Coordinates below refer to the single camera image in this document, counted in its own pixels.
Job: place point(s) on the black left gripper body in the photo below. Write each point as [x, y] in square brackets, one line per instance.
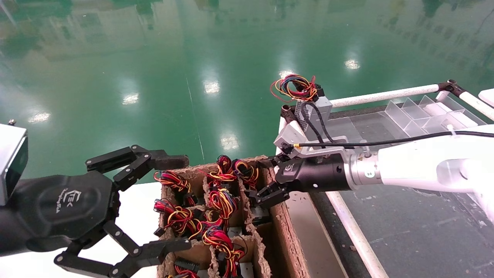
[65, 208]

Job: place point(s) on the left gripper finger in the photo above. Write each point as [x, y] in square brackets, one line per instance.
[150, 159]
[166, 247]

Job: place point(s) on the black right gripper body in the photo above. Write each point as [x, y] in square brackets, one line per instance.
[320, 173]

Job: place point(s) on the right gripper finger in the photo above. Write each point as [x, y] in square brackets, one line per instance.
[270, 195]
[276, 161]

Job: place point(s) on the brown cardboard divider box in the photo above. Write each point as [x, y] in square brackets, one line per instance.
[283, 231]

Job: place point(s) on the clear acrylic divider tray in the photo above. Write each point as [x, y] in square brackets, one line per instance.
[405, 112]

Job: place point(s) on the white board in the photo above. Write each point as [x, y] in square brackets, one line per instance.
[488, 97]

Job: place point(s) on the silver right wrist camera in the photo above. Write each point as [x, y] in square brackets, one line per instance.
[291, 135]

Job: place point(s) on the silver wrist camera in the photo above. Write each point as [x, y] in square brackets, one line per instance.
[9, 154]
[291, 135]

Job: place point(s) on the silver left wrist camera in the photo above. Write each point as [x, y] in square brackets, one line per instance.
[9, 154]

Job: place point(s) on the white tube cart frame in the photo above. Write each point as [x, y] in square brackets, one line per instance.
[386, 94]

